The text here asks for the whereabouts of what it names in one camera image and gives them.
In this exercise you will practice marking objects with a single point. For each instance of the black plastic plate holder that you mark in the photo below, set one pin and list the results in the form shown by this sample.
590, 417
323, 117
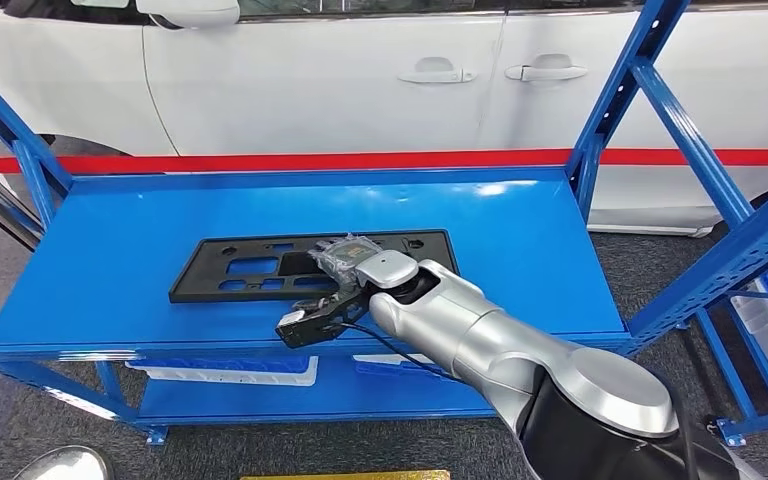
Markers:
198, 278

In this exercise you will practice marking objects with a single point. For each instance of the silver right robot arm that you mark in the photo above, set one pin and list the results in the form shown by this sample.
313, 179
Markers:
490, 331

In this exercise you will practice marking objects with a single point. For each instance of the blue metal shelf rack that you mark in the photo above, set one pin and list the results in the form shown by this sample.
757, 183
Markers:
728, 371
126, 265

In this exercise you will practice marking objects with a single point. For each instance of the long red barrier belt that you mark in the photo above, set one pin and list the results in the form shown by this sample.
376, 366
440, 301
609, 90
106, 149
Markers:
291, 161

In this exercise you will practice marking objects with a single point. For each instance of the white car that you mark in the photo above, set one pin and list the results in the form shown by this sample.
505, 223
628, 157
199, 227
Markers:
291, 86

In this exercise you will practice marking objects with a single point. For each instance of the black-headed chrome stanchion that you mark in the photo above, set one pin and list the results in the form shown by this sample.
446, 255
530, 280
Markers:
0, 199

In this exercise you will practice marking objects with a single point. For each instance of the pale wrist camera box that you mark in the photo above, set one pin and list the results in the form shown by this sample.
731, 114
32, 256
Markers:
291, 318

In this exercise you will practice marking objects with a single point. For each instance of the chrome stanchion post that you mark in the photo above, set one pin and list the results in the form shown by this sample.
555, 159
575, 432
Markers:
66, 467

